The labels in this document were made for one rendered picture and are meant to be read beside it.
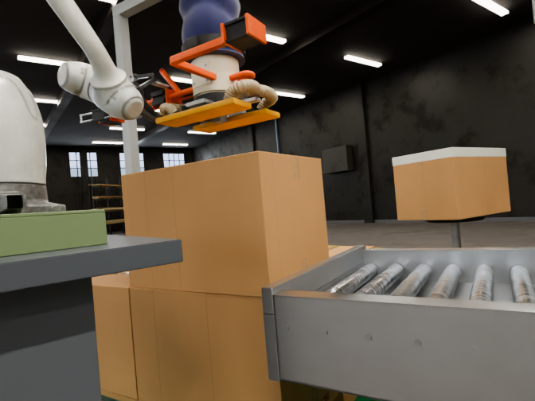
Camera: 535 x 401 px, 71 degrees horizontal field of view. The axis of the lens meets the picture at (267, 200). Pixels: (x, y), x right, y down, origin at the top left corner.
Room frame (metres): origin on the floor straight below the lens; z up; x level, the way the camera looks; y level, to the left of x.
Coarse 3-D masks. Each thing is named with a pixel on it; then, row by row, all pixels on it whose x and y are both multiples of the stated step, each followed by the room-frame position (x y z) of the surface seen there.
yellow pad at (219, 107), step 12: (216, 96) 1.21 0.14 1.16; (192, 108) 1.23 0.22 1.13; (204, 108) 1.18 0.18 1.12; (216, 108) 1.17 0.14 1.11; (228, 108) 1.18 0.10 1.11; (240, 108) 1.19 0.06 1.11; (156, 120) 1.30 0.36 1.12; (168, 120) 1.27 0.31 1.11; (180, 120) 1.28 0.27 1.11; (192, 120) 1.29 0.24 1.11
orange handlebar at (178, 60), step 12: (192, 48) 1.04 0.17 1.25; (204, 48) 1.01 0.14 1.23; (216, 48) 1.00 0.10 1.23; (180, 60) 1.07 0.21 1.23; (192, 72) 1.17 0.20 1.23; (204, 72) 1.20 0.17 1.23; (240, 72) 1.24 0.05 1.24; (252, 72) 1.25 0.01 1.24; (180, 96) 1.40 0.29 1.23; (192, 96) 1.42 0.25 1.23
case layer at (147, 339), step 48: (96, 288) 1.43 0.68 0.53; (144, 288) 1.29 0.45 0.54; (96, 336) 1.44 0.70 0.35; (144, 336) 1.29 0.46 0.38; (192, 336) 1.18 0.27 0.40; (240, 336) 1.08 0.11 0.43; (144, 384) 1.31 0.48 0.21; (192, 384) 1.19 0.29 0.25; (240, 384) 1.08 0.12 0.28; (288, 384) 1.05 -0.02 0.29
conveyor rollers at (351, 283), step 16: (368, 272) 1.27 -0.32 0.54; (384, 272) 1.19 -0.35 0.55; (400, 272) 1.27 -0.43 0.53; (416, 272) 1.15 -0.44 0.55; (448, 272) 1.11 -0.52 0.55; (480, 272) 1.08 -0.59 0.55; (512, 272) 1.08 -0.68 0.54; (528, 272) 1.07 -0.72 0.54; (336, 288) 1.04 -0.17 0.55; (352, 288) 1.11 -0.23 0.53; (368, 288) 1.01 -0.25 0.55; (384, 288) 1.08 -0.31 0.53; (400, 288) 0.97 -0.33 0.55; (416, 288) 1.03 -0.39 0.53; (448, 288) 0.96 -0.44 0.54; (480, 288) 0.91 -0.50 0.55; (512, 288) 0.95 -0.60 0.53; (528, 288) 0.88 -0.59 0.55
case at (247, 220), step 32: (224, 160) 1.07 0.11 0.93; (256, 160) 1.01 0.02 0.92; (288, 160) 1.14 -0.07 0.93; (320, 160) 1.34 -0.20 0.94; (128, 192) 1.31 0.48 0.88; (160, 192) 1.23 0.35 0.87; (192, 192) 1.15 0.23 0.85; (224, 192) 1.08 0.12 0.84; (256, 192) 1.02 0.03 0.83; (288, 192) 1.13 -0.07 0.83; (320, 192) 1.32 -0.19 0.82; (128, 224) 1.32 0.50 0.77; (160, 224) 1.23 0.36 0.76; (192, 224) 1.15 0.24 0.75; (224, 224) 1.08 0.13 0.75; (256, 224) 1.02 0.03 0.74; (288, 224) 1.11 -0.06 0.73; (320, 224) 1.30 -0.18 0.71; (192, 256) 1.16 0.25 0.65; (224, 256) 1.09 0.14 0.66; (256, 256) 1.03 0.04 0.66; (288, 256) 1.10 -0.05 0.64; (320, 256) 1.28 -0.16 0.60; (160, 288) 1.25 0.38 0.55; (192, 288) 1.17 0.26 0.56; (224, 288) 1.10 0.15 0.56; (256, 288) 1.03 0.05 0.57
